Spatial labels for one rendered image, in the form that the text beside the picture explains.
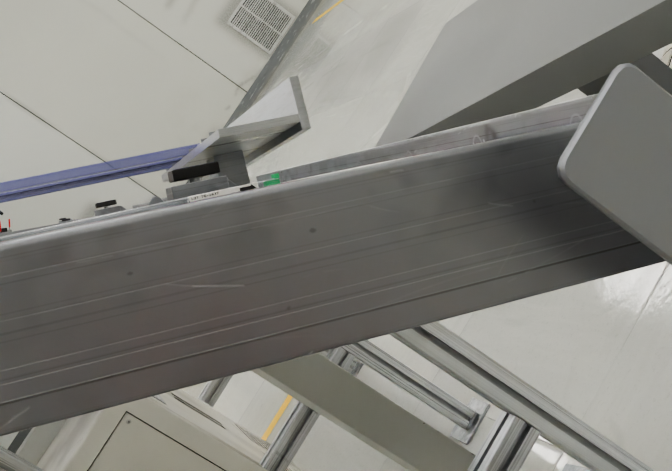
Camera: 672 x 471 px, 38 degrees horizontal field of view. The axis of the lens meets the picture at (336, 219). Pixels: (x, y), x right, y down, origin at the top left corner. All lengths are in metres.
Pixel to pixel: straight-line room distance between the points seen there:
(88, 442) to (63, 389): 1.49
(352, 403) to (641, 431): 0.48
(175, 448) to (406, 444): 0.62
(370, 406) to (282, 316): 0.97
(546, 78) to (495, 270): 0.58
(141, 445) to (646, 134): 1.55
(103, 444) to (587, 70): 1.20
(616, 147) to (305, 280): 0.12
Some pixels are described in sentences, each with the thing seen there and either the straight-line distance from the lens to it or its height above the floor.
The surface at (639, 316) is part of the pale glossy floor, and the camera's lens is 1.73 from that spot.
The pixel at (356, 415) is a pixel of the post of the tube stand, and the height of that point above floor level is 0.42.
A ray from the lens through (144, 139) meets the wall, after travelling 8.50.
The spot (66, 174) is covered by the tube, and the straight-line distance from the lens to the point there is 1.25.
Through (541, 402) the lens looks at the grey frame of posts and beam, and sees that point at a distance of 1.20.
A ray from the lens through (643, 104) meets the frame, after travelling 0.36.
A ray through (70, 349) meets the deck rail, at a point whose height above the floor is 0.86.
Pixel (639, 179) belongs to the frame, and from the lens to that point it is 0.36.
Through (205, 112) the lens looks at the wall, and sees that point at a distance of 8.60.
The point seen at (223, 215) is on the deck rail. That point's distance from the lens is 0.34.
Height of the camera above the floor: 0.89
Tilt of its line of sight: 14 degrees down
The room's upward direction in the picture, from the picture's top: 55 degrees counter-clockwise
